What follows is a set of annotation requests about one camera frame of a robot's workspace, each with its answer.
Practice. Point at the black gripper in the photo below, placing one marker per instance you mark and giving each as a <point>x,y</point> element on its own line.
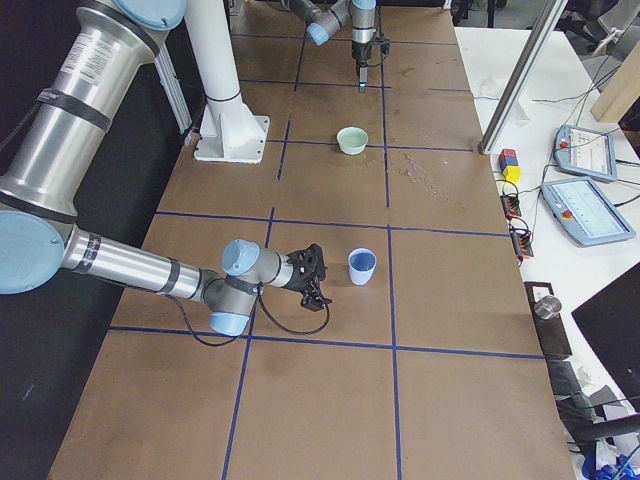
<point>298,281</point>
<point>359,52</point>

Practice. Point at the blue plastic cup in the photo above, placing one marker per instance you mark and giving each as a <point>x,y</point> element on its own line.
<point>361,263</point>

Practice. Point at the mint green bowl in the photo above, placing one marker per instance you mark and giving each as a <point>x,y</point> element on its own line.
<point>352,140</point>

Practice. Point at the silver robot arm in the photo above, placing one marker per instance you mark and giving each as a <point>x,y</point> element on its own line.
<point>321,26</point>
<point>118,196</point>

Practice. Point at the red blue yellow blocks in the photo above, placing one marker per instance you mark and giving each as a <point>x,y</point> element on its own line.
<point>509,165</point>

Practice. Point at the far grey teach pendant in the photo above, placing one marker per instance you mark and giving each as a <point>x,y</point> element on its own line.
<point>582,151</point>

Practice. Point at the grey teach pendant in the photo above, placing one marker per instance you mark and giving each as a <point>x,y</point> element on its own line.
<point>585,213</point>
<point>582,151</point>

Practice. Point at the stainless steel tumbler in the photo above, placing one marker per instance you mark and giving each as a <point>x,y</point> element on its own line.
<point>547,307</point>

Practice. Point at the near grey teach pendant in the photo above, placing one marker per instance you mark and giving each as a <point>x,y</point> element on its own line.
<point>585,213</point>

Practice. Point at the black computer monitor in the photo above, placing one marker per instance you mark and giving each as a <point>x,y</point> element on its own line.
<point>609,322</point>

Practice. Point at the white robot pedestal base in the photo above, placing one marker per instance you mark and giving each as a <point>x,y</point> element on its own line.
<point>229,131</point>

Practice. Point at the aluminium frame post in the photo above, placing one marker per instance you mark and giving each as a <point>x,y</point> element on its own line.
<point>534,46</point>

